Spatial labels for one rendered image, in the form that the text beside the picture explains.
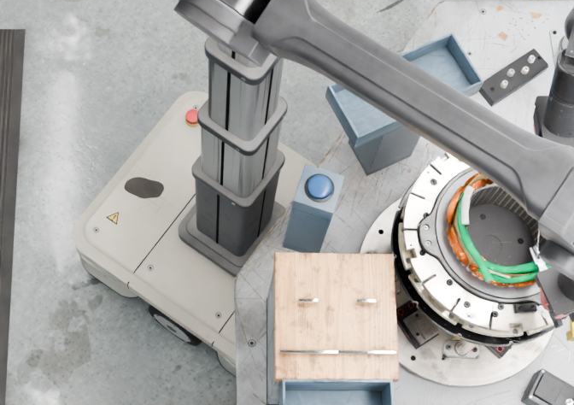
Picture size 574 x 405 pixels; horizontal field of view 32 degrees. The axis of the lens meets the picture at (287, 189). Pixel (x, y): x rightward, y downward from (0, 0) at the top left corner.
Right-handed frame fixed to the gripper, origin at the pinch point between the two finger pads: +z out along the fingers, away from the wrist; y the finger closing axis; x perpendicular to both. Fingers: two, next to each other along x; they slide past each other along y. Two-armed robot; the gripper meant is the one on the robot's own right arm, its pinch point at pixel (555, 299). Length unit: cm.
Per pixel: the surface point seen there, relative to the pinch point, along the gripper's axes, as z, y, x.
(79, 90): 117, -51, 116
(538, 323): 7.3, -1.0, -1.6
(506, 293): 6.5, -4.1, 4.3
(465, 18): 38, 26, 66
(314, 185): 12.5, -24.1, 32.6
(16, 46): 116, -63, 134
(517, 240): 14.7, 4.9, 13.1
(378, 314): 10.5, -23.0, 8.7
